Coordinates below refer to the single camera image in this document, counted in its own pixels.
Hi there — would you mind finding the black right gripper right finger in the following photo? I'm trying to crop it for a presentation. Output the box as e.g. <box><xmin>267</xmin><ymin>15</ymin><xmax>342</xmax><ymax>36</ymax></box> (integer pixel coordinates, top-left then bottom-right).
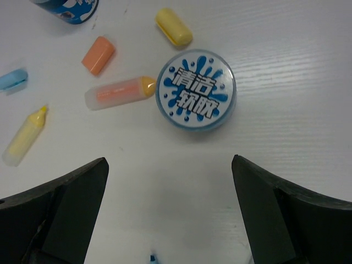
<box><xmin>232</xmin><ymin>155</ymin><xmax>351</xmax><ymax>263</ymax></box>

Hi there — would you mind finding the orange highlighter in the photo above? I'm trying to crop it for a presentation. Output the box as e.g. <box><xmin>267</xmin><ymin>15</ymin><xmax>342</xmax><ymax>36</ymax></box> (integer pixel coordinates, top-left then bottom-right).
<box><xmin>84</xmin><ymin>76</ymin><xmax>156</xmax><ymax>111</ymax></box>

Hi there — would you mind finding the yellow highlighter cap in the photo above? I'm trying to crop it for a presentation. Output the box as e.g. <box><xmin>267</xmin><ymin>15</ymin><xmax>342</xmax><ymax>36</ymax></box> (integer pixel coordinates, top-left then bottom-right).
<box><xmin>155</xmin><ymin>8</ymin><xmax>193</xmax><ymax>46</ymax></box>

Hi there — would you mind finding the blue highlighter cap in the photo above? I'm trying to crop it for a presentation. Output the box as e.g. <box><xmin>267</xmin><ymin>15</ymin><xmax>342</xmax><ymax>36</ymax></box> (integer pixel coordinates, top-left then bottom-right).
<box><xmin>0</xmin><ymin>69</ymin><xmax>28</xmax><ymax>92</ymax></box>

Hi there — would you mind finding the orange highlighter cap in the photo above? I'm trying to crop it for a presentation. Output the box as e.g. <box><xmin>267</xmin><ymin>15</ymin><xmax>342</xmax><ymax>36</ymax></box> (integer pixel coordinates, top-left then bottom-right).
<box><xmin>81</xmin><ymin>36</ymin><xmax>116</xmax><ymax>76</ymax></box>

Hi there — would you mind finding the blue slime jar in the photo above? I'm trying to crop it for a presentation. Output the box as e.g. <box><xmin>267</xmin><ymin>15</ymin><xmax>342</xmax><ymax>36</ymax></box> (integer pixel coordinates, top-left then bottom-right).
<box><xmin>155</xmin><ymin>49</ymin><xmax>237</xmax><ymax>131</ymax></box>
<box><xmin>31</xmin><ymin>0</ymin><xmax>99</xmax><ymax>25</ymax></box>

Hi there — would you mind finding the yellow highlighter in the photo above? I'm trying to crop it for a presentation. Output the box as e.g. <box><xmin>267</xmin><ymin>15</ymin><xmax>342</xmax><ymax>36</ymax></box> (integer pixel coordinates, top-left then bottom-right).
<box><xmin>2</xmin><ymin>106</ymin><xmax>48</xmax><ymax>167</ymax></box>

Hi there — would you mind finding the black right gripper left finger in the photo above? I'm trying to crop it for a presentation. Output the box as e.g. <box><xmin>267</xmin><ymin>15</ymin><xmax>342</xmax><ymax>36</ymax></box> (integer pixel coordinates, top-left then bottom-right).
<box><xmin>1</xmin><ymin>157</ymin><xmax>109</xmax><ymax>263</ymax></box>

